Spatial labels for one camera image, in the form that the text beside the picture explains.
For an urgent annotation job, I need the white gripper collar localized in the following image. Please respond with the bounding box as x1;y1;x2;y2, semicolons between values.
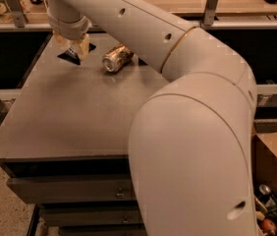
47;13;89;61

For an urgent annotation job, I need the dark blue rxbar wrapper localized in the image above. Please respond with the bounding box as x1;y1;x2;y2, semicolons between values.
58;43;96;65

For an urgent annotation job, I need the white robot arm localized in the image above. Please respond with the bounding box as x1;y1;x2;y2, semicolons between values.
48;0;258;236

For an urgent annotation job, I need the orange soda can lying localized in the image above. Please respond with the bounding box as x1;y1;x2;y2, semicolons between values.
102;43;134;73

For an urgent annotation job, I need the grey drawer cabinet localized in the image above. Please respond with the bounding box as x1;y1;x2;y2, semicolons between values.
0;33;167;236

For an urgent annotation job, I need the cardboard box of items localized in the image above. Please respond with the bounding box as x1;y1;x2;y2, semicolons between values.
251;125;277;236

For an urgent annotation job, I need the red apple in box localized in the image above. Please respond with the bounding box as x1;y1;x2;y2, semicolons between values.
260;218;277;236

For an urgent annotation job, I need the metal rail bracket left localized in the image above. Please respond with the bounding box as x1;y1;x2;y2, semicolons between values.
6;0;28;28

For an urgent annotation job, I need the metal rail bracket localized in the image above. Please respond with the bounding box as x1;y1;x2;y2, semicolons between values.
6;0;28;28
201;0;218;26

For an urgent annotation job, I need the metal rail bracket right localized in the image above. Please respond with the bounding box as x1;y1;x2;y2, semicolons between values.
201;0;218;26

